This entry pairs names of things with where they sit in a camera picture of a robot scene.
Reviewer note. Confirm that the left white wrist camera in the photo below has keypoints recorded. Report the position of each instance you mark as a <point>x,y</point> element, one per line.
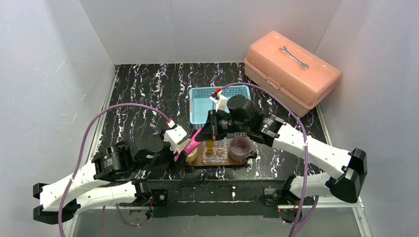
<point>175,135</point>

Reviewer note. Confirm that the light blue plastic basket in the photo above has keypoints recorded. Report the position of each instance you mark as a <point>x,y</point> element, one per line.
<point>200,103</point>

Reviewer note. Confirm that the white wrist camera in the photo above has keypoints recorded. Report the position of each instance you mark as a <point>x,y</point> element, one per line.
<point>175,135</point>
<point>219,100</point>

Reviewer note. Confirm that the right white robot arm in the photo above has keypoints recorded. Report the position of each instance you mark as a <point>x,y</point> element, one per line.
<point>344,172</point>

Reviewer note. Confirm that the clear plastic package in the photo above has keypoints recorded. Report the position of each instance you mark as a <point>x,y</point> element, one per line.
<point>226,141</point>

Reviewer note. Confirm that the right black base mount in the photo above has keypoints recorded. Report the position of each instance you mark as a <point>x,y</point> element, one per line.
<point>273,196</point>

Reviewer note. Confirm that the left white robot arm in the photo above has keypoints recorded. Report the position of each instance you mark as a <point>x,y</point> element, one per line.
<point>95,184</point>

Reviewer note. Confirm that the pink plastic toolbox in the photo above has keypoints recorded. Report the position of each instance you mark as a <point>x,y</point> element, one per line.
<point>300,90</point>

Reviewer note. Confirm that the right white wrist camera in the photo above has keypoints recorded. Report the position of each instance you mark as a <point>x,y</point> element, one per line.
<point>219,100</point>

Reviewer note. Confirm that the brown wooden oval tray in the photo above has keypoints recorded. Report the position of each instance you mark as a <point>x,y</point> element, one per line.
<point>196,162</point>

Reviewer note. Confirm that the yellow toothpaste tube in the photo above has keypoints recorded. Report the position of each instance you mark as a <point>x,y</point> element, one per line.
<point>209,148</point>

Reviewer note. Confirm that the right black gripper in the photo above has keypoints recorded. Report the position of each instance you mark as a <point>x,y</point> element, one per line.
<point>213,124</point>

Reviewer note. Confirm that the cream yellow mug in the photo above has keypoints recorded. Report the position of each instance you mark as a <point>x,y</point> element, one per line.
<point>192,156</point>

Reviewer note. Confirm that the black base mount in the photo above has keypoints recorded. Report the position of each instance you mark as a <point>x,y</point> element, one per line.
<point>155,198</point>
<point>273,196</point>

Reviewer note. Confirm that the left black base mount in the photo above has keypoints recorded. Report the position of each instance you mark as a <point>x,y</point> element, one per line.
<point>155,198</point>

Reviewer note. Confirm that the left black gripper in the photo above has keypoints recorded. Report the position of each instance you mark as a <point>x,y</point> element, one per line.
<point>172,155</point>

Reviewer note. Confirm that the purple translucent cup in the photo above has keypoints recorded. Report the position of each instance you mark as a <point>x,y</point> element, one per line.
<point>240,149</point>

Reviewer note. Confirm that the pink toothpaste tube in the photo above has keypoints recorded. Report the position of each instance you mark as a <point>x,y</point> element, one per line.
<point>189,148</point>

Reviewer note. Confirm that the silver open-end wrench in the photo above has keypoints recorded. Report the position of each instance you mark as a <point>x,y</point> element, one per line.
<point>303,65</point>

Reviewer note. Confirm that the aluminium frame rail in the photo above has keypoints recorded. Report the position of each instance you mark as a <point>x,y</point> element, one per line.
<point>209,196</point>

